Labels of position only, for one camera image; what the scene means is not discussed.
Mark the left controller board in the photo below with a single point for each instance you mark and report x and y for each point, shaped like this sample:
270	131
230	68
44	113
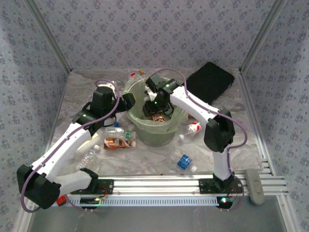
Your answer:
89	200

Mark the grey stone block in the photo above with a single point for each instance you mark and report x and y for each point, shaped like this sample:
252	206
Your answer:
256	188

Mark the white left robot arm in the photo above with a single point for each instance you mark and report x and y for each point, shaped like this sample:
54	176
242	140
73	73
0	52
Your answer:
60	149

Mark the clear bottle brown cap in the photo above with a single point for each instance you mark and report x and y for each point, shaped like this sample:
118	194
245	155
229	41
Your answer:
141	71

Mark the red white label bottle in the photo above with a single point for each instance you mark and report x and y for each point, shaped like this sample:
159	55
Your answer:
194	126

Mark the translucent bin with green liner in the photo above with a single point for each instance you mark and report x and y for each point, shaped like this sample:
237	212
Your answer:
154	137

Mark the red cylinder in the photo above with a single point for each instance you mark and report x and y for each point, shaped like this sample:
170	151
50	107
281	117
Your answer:
61	201

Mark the copper brown plastic bottle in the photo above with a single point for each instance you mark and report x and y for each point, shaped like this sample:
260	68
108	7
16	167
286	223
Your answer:
118	143

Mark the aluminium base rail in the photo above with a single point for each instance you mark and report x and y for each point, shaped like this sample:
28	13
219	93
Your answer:
157	186

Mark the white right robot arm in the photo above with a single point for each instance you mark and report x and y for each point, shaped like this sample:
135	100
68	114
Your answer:
193	104

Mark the right controller board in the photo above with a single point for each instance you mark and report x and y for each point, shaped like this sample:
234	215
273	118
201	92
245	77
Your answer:
225	204

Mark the clear bottle with green band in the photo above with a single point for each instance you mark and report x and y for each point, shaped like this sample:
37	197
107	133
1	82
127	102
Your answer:
114	131

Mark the black case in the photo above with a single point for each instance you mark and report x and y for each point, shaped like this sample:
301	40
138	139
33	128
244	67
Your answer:
210	79

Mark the clear bottle red cap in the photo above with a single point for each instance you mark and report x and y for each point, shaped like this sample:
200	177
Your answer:
132	74

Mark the brown white label bottle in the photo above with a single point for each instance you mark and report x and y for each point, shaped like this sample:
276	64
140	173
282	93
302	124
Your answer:
158	117

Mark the marbled white table cover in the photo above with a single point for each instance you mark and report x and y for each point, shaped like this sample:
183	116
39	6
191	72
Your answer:
144	162

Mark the blue label bottle white cap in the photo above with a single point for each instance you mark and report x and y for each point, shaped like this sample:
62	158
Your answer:
184	161

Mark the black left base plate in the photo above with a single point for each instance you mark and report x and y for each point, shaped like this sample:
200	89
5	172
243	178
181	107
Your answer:
108	187

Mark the controller board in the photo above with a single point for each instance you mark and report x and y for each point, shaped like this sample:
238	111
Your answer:
225	204
89	200

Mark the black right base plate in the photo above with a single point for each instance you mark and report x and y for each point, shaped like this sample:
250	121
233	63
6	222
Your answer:
204	186

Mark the aluminium corner post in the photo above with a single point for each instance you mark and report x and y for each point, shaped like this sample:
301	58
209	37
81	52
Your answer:
49	36
262	36

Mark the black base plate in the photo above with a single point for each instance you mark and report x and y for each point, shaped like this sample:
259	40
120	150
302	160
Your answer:
204	186
108	187

